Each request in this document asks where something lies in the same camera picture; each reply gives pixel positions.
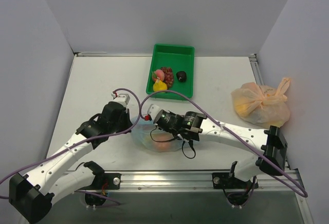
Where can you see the peach fruit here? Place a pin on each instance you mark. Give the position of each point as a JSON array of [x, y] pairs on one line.
[[158, 74]]

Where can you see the blue printed plastic bag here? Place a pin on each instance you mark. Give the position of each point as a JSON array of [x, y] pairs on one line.
[[144, 132]]

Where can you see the orange fruit in bag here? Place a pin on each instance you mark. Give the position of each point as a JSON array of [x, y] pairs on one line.
[[161, 145]]

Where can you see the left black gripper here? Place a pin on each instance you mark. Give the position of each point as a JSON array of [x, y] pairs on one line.
[[126, 122]]

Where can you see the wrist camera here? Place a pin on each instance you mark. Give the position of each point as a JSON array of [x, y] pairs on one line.
[[122, 99], [152, 112]]

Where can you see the dark purple fruit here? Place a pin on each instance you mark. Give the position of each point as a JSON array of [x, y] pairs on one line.
[[181, 76]]

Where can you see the yellow pear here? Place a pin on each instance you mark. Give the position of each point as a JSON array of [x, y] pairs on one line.
[[159, 85]]

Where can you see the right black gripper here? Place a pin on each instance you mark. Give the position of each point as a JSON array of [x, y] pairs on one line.
[[156, 117]]

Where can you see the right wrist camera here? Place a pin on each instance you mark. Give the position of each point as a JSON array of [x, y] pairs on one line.
[[152, 112]]

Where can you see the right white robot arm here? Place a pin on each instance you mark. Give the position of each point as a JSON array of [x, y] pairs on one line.
[[268, 146]]

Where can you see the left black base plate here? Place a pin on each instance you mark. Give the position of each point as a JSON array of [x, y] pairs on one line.
[[104, 181]]

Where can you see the red grape bunch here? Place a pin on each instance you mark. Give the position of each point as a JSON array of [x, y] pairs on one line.
[[169, 76]]

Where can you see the aluminium front rail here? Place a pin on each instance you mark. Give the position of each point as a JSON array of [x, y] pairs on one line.
[[182, 181]]

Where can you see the orange plastic bag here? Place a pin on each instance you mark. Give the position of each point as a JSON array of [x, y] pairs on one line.
[[262, 105]]

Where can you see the green plastic tray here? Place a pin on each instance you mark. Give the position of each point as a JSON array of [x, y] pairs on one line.
[[174, 65]]

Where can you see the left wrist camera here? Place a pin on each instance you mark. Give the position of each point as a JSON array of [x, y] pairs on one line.
[[122, 99]]

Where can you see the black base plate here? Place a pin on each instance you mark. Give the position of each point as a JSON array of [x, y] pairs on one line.
[[104, 181], [222, 180]]

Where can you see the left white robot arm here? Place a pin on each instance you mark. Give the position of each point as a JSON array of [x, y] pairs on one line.
[[34, 193]]

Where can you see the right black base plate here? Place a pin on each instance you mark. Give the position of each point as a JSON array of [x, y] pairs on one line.
[[222, 180]]

